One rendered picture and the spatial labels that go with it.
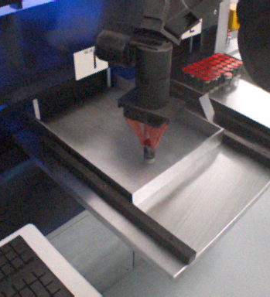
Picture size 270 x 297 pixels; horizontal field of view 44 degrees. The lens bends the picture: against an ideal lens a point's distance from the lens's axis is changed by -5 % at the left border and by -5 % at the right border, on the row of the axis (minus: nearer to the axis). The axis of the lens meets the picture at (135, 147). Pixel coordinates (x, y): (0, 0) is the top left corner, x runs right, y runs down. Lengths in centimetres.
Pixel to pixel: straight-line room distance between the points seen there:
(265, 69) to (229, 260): 143
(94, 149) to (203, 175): 22
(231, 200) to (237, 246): 106
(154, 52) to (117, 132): 27
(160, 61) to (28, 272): 41
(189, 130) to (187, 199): 20
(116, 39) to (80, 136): 26
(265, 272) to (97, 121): 111
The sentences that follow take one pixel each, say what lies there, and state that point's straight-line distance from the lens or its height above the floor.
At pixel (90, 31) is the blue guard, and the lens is 71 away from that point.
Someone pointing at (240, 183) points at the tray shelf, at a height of 88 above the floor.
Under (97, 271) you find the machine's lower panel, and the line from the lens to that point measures 124.
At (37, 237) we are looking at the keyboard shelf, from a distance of 66.
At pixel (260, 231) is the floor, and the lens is 176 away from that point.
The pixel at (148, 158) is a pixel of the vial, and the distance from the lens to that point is 65.
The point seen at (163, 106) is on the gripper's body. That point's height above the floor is 102.
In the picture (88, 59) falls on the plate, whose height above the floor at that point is 103.
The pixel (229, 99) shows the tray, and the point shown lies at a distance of 89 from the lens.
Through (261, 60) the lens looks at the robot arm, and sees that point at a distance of 23.
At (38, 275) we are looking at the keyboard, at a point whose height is 83.
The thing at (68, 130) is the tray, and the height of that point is 88.
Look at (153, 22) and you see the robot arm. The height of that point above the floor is 116.
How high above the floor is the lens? 132
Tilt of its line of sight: 39 degrees down
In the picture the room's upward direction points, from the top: straight up
